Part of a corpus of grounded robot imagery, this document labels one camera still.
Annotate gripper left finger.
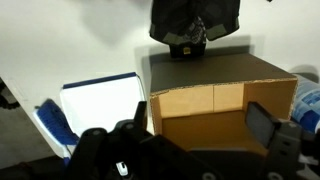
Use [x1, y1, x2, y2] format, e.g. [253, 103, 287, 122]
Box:
[134, 100, 149, 132]

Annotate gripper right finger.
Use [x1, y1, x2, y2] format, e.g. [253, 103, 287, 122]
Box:
[245, 101, 303, 158]

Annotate brown cardboard box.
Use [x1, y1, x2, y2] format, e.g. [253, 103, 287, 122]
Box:
[149, 53, 299, 158]

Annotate black glove yellow label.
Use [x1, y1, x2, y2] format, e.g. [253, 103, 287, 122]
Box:
[169, 16, 208, 60]

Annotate black fabric grey patches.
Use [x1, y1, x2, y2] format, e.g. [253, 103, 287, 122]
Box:
[148, 0, 241, 46]

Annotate white wipes canister blue label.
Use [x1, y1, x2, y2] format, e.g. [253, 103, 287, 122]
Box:
[290, 73, 320, 134]

